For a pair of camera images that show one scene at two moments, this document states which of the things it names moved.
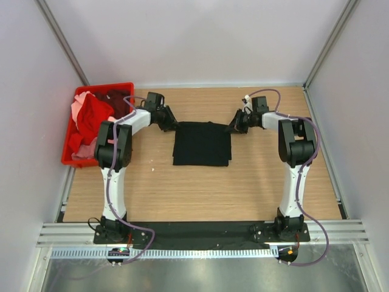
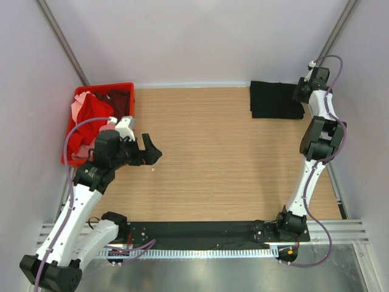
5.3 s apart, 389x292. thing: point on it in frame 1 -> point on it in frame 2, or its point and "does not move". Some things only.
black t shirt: [202, 143] -> [270, 100]
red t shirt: [92, 111] does not move
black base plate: [203, 235] does not move
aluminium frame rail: [83, 234] does not move
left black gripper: [171, 123] -> [143, 157]
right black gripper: [236, 125] -> [296, 95]
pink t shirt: [87, 152] does not move
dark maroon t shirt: [115, 97] does not move
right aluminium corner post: [350, 6] does not move
